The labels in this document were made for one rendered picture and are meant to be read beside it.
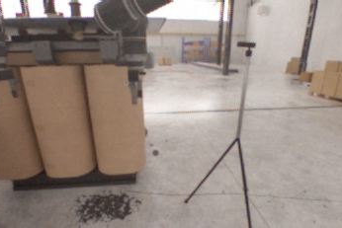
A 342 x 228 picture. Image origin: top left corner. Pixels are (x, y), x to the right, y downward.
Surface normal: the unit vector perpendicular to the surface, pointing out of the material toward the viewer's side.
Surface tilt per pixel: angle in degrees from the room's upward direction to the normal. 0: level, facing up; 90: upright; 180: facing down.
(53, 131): 90
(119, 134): 90
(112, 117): 90
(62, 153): 90
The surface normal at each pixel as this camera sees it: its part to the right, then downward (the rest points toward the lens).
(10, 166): 0.13, 0.32
